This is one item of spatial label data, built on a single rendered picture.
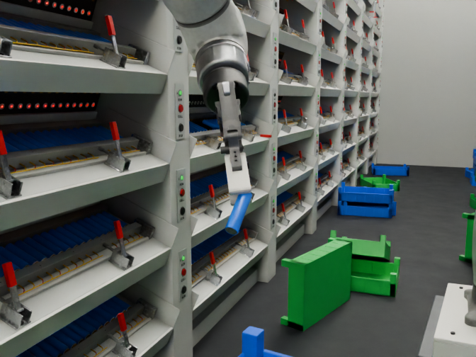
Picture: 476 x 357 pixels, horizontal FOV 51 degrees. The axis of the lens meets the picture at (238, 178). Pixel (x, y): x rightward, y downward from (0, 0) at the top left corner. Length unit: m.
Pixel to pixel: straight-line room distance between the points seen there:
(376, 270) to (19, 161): 1.46
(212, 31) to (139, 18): 0.30
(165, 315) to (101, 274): 0.28
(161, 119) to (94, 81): 0.25
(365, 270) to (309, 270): 0.56
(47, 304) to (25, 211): 0.17
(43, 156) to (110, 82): 0.18
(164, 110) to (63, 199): 0.35
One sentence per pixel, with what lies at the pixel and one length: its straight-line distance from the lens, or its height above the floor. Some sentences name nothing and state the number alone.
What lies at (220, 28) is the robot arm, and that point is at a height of 0.78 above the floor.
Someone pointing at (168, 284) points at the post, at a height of 0.25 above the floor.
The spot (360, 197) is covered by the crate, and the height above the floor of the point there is 0.11.
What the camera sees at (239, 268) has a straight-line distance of 1.56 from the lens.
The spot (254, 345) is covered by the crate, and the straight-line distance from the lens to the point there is 0.59.
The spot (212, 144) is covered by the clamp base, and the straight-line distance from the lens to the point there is 1.33.
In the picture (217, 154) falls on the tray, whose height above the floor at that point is 0.52.
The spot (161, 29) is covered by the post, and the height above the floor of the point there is 0.81.
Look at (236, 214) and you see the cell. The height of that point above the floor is 0.51.
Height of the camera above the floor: 0.66
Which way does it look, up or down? 9 degrees down
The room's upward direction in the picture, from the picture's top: straight up
